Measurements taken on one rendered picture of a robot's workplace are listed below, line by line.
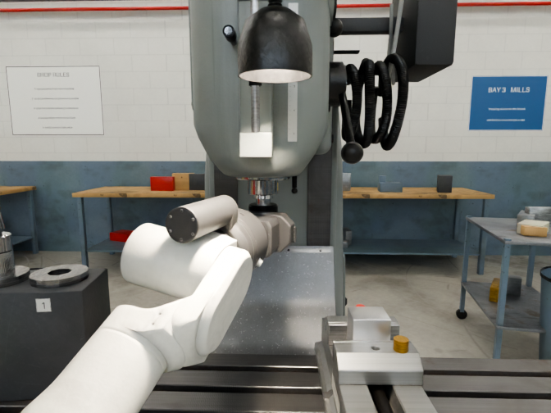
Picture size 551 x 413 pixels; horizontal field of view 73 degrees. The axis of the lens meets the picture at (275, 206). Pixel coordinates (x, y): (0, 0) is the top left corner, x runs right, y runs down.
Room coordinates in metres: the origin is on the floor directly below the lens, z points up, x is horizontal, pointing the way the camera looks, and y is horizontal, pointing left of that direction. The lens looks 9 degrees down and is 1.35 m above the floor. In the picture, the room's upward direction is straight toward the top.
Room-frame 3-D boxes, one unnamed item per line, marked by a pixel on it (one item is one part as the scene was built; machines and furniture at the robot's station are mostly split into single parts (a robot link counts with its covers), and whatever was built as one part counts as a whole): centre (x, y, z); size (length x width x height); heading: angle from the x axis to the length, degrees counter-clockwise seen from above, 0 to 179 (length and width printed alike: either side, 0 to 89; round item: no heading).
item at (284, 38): (0.38, 0.00, 1.45); 0.07 x 0.07 x 0.06
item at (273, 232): (0.51, 0.05, 1.23); 0.13 x 0.12 x 0.10; 73
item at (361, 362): (0.53, -0.15, 1.03); 0.12 x 0.06 x 0.04; 89
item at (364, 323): (0.59, -0.15, 1.05); 0.06 x 0.05 x 0.06; 89
